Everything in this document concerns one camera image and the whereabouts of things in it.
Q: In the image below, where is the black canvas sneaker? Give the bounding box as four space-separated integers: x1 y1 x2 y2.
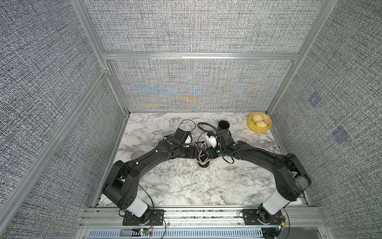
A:
195 141 210 172

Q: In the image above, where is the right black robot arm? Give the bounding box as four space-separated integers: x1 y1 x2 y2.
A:
202 130 312 221

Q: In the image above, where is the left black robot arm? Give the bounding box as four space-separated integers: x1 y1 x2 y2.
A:
101 139 198 218

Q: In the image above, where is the black metal mug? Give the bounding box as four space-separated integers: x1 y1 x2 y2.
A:
217 120 230 133

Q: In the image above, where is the yellow bamboo steamer basket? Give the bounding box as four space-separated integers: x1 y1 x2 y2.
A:
246 112 273 134

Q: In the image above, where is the lower steamed bun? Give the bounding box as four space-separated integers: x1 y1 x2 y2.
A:
255 120 268 128

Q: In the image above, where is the steamed bun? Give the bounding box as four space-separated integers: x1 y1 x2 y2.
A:
255 120 268 128
251 113 264 122

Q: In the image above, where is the upper steamed bun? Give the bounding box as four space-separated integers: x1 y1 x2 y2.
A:
251 113 264 122

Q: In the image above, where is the small silver round tin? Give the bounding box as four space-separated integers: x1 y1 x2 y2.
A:
130 151 142 160

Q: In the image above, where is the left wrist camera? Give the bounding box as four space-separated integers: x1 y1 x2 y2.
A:
173 128 193 146

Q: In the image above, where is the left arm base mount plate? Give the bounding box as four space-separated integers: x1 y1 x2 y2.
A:
122 209 165 227

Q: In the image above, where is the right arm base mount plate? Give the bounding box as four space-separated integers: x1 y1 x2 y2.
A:
242 209 286 226

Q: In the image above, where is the white slotted cable duct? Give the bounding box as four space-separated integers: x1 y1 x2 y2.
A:
87 228 265 239

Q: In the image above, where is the aluminium front rail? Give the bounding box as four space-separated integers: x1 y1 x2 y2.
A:
79 205 330 229

